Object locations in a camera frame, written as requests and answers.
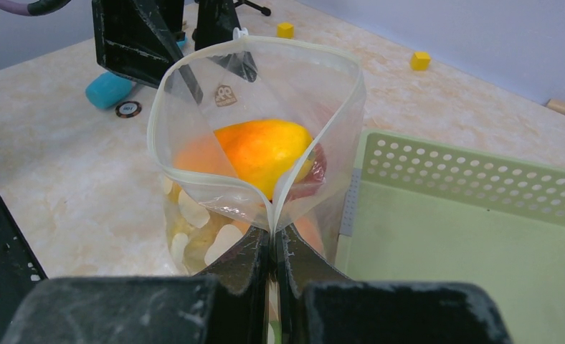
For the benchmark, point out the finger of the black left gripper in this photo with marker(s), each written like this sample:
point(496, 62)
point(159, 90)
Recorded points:
point(216, 22)
point(137, 39)

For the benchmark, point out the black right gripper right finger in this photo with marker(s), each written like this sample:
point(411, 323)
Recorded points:
point(319, 304)

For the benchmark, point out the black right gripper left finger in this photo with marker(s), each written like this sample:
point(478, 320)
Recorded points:
point(224, 303)

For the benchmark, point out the clear dotted zip top bag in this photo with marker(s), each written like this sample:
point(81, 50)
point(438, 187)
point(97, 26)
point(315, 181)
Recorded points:
point(318, 87)

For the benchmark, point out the orange mango toy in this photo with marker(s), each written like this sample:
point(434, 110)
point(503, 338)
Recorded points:
point(259, 151)

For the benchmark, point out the peach toy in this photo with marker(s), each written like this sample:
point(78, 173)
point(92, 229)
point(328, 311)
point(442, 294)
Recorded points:
point(305, 226)

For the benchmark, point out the yellow pear toy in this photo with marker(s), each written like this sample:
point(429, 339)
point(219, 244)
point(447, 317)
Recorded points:
point(190, 228)

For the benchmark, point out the red bell pepper toy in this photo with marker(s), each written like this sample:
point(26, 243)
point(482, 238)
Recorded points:
point(309, 185)

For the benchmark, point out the black tripod microphone stand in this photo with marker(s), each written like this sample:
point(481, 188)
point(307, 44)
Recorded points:
point(262, 9)

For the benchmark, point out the blue cylinder toy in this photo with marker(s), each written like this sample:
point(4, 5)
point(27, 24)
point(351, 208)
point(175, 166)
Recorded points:
point(108, 90)

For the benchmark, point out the yellow cube near tripod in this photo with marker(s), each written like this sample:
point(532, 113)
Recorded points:
point(285, 30)

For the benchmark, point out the black round poker chip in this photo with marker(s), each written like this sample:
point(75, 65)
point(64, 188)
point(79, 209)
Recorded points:
point(128, 109)

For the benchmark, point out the green perforated plastic basket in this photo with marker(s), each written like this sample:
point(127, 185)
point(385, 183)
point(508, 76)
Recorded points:
point(424, 211)

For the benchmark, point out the yellow cube far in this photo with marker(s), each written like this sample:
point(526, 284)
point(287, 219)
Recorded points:
point(420, 61)

